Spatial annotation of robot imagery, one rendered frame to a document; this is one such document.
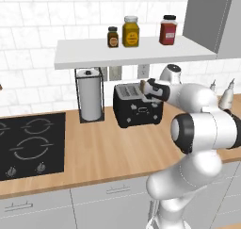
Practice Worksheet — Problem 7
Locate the black toaster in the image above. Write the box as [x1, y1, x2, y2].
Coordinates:
[112, 82, 164, 129]

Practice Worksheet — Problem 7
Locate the yellow jar white lid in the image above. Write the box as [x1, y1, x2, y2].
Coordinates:
[121, 15, 140, 48]

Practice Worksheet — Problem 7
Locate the black hob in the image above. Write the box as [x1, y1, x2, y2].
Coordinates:
[0, 111, 67, 182]

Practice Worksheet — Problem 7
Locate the grey wall outlet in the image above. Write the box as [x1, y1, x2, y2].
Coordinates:
[108, 66, 123, 82]

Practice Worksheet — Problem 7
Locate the white paper towel roll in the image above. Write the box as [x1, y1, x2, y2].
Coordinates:
[77, 69, 103, 122]

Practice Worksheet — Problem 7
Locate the red jar black lid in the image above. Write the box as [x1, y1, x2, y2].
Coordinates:
[158, 14, 179, 46]

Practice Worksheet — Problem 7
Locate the white wall shelf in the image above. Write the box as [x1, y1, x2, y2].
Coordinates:
[54, 35, 218, 71]

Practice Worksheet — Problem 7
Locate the grey wall cupboard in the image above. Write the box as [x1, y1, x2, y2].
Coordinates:
[183, 0, 241, 60]

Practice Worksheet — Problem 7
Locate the black wire towel holder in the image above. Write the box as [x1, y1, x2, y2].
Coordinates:
[73, 67, 105, 124]

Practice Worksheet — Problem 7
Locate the grey drawer front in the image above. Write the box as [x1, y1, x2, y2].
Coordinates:
[0, 188, 76, 229]
[70, 175, 155, 229]

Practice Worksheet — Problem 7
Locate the small dark brown jar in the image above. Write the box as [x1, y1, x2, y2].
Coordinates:
[106, 25, 120, 49]

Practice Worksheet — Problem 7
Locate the tan bread slice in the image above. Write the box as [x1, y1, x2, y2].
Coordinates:
[139, 79, 148, 94]

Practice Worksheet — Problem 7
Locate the grey drawer handle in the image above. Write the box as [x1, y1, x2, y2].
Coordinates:
[105, 184, 132, 195]
[4, 202, 34, 213]

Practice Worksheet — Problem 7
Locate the white wall outlet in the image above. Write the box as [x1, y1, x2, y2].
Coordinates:
[137, 63, 151, 79]

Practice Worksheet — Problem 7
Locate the grey hob knob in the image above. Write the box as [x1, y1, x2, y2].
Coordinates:
[7, 166, 17, 178]
[36, 162, 47, 173]

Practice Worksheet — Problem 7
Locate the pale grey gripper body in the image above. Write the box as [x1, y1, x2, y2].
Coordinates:
[141, 89, 165, 107]

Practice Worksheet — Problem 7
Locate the grey cupboard door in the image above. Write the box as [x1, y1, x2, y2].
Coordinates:
[208, 161, 241, 229]

